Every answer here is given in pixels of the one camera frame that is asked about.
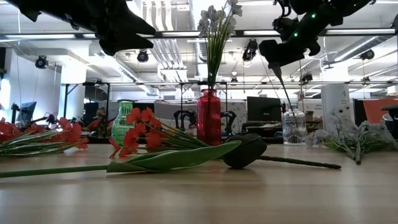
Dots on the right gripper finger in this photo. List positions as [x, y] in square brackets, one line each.
[280, 53]

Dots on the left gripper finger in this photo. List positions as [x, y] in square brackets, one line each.
[124, 43]
[136, 26]

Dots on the black artificial tulip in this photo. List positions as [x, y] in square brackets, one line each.
[276, 72]
[245, 152]

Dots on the red artificial flower bunch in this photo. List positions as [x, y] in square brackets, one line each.
[136, 116]
[7, 129]
[73, 132]

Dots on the small monitor on arm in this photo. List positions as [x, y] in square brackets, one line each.
[27, 110]

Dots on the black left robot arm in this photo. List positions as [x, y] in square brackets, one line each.
[62, 7]

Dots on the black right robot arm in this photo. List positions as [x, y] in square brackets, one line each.
[342, 6]

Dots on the clear glass vase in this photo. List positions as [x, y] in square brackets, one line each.
[298, 127]

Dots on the green glass vase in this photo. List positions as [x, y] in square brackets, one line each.
[119, 124]

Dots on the red glass vase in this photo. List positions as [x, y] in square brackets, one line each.
[209, 118]

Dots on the long ceiling light bar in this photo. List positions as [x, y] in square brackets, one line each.
[357, 31]
[88, 35]
[40, 36]
[180, 33]
[258, 32]

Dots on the black computer monitor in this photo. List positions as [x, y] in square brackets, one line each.
[264, 109]

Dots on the white column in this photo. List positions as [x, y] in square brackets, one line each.
[335, 99]

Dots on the person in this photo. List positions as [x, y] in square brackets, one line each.
[99, 123]

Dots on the orange partition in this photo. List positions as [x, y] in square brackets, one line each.
[373, 112]

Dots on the black office chair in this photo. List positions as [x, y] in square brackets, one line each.
[392, 119]

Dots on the black metal rack frame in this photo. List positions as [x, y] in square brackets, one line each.
[65, 99]

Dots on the black aluminium table frame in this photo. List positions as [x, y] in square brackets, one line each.
[273, 140]

